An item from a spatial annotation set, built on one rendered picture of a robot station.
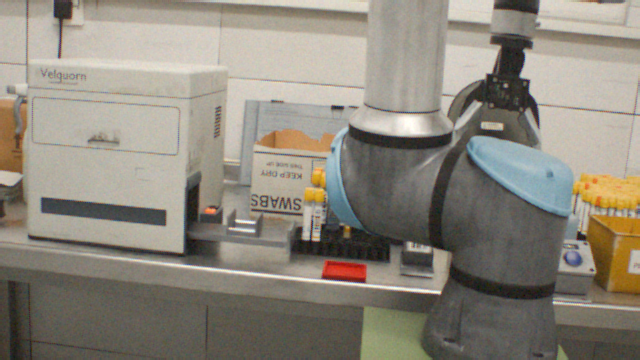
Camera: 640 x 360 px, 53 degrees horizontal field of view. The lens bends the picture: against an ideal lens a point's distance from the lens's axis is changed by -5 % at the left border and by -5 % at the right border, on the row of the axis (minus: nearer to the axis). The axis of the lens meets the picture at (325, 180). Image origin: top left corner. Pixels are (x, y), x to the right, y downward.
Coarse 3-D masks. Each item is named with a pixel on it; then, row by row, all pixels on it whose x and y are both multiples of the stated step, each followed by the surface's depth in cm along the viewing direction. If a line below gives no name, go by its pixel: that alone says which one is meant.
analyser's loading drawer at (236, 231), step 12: (228, 216) 107; (192, 228) 109; (204, 228) 110; (216, 228) 111; (228, 228) 107; (240, 228) 112; (252, 228) 112; (264, 228) 113; (288, 228) 107; (216, 240) 108; (228, 240) 107; (240, 240) 107; (252, 240) 107; (264, 240) 106; (276, 240) 107; (288, 240) 106; (288, 252) 107
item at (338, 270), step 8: (328, 264) 109; (336, 264) 109; (344, 264) 109; (352, 264) 108; (360, 264) 108; (328, 272) 105; (336, 272) 105; (344, 272) 106; (352, 272) 106; (360, 272) 106; (352, 280) 102; (360, 280) 102
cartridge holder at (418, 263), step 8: (432, 248) 110; (400, 256) 115; (408, 256) 108; (416, 256) 108; (424, 256) 108; (432, 256) 108; (400, 264) 110; (408, 264) 108; (416, 264) 108; (424, 264) 108; (432, 264) 109; (400, 272) 107; (408, 272) 107; (416, 272) 107; (424, 272) 106; (432, 272) 106
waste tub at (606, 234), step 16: (592, 224) 114; (608, 224) 116; (624, 224) 116; (592, 240) 113; (608, 240) 106; (624, 240) 103; (592, 256) 113; (608, 256) 106; (624, 256) 104; (608, 272) 105; (624, 272) 104; (608, 288) 105; (624, 288) 105
